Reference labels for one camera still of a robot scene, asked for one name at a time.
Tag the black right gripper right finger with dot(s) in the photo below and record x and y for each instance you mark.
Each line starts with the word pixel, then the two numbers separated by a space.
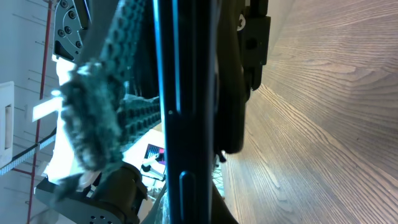
pixel 137 115

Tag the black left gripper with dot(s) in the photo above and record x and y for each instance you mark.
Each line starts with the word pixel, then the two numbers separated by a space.
pixel 253 34

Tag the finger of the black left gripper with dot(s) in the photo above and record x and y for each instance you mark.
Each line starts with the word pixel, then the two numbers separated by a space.
pixel 128 52

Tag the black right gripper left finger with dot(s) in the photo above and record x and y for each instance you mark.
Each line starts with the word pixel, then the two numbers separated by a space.
pixel 90 120

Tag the blue Samsung Galaxy phone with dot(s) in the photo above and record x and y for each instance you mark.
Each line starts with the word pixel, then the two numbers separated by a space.
pixel 185 37

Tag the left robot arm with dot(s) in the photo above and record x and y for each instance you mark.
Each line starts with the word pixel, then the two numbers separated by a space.
pixel 155 81

